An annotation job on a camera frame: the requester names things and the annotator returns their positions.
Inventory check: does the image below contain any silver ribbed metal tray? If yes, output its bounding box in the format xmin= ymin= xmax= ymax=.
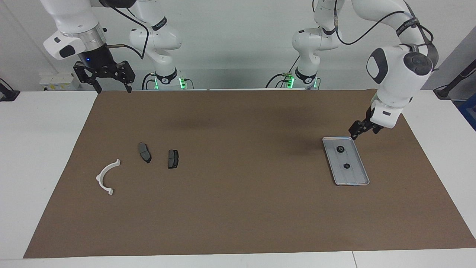
xmin=322 ymin=137 xmax=370 ymax=186

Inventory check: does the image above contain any white power strip box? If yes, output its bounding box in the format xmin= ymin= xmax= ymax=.
xmin=39 ymin=73 xmax=81 ymax=91

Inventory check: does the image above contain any tapered grey brake pad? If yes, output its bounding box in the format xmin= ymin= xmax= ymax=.
xmin=139 ymin=142 xmax=152 ymax=164

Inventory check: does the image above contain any black angled stand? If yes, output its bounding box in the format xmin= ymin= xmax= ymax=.
xmin=433 ymin=60 xmax=476 ymax=100

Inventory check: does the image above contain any blue box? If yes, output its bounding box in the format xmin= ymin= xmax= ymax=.
xmin=459 ymin=95 xmax=476 ymax=131

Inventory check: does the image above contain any brown table mat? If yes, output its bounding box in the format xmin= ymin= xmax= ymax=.
xmin=23 ymin=89 xmax=476 ymax=259

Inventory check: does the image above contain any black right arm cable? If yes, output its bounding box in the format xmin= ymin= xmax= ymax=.
xmin=106 ymin=3 xmax=150 ymax=60

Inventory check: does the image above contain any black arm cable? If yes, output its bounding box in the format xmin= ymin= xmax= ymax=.
xmin=333 ymin=0 xmax=434 ymax=47
xmin=106 ymin=3 xmax=150 ymax=60

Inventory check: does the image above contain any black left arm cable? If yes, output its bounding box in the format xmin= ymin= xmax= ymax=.
xmin=333 ymin=0 xmax=434 ymax=47

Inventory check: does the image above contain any black clamp mount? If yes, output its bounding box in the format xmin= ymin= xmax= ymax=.
xmin=0 ymin=78 xmax=20 ymax=102

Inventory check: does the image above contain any white half-ring bracket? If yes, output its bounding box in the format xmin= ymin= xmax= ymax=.
xmin=96 ymin=159 xmax=121 ymax=196

